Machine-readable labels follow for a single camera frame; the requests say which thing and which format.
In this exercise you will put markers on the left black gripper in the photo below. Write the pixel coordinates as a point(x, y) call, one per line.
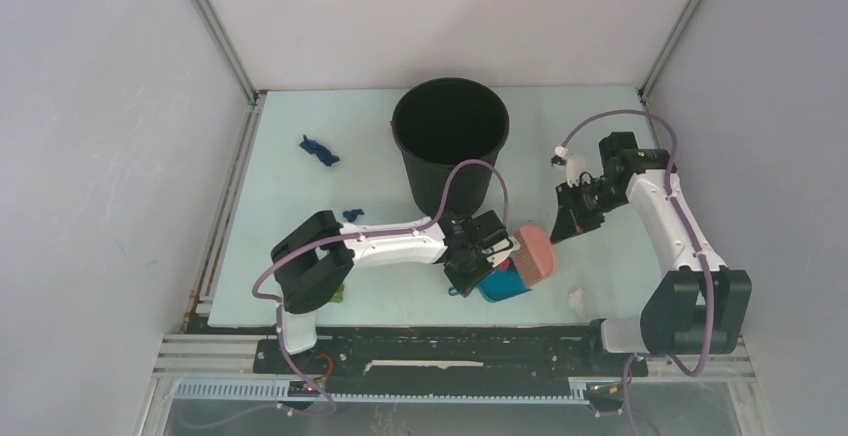
point(465, 284)

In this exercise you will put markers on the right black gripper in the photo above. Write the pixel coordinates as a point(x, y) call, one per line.
point(571, 220)

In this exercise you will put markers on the blue plastic dustpan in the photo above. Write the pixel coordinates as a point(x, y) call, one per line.
point(505, 282)

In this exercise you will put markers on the pink hand brush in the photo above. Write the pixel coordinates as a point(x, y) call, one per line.
point(535, 260)

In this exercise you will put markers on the white paper scrap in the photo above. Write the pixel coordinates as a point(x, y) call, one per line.
point(576, 302)

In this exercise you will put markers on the green paper scrap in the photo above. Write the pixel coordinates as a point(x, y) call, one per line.
point(338, 295)

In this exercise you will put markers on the black plastic trash bin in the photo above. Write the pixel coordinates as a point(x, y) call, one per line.
point(440, 123)

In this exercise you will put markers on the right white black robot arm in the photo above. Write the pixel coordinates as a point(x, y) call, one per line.
point(700, 302)

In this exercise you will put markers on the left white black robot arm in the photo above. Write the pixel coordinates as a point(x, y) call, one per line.
point(313, 261)

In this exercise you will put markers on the small dark blue paper scrap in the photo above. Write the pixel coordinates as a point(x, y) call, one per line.
point(352, 215)

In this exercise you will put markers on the large dark blue paper scrap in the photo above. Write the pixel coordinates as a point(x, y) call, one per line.
point(324, 155)

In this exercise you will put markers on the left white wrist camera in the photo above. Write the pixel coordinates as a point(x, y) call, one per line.
point(501, 250)

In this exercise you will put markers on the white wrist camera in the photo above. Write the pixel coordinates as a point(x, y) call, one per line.
point(573, 165)
point(501, 250)

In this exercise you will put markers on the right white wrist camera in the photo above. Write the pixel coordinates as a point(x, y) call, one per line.
point(573, 165)

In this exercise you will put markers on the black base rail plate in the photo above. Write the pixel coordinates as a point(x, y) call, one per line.
point(459, 360)

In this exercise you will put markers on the white cable duct strip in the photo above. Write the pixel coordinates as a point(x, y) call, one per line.
point(279, 391)

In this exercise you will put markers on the right aluminium corner post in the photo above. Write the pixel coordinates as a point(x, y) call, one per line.
point(668, 49)

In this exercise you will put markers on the aluminium corner post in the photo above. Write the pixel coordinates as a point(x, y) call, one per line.
point(668, 49)
point(215, 27)

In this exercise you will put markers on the left aluminium corner post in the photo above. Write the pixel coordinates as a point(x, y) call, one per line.
point(215, 27)

